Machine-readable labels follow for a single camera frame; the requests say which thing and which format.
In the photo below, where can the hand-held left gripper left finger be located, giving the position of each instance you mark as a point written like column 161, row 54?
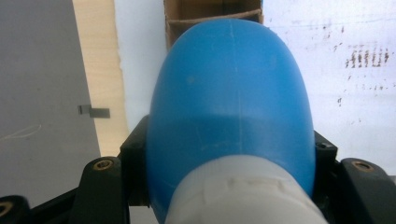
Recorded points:
column 135, row 161

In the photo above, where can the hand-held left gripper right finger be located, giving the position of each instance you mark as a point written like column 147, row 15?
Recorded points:
column 323, row 161

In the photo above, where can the blue bottle with white cap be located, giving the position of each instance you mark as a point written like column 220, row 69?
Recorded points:
column 230, row 109

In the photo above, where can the blue cardboard box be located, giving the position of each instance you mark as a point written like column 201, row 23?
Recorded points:
column 205, row 12

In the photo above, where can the white paper sheet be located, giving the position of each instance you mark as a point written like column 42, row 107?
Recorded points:
column 348, row 109

